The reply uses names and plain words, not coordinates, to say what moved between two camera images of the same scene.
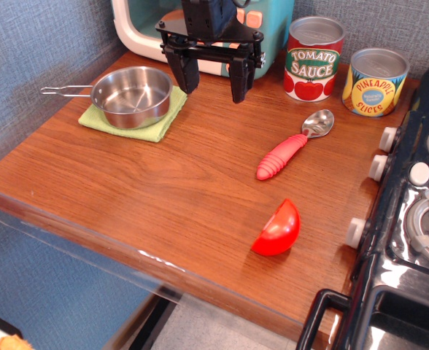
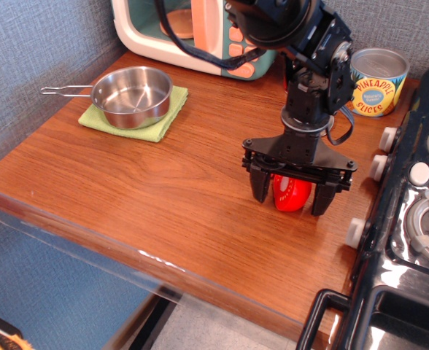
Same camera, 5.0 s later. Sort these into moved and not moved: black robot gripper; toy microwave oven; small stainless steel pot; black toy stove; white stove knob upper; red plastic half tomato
Moved: red plastic half tomato; black robot gripper
Not moved: toy microwave oven; black toy stove; small stainless steel pot; white stove knob upper
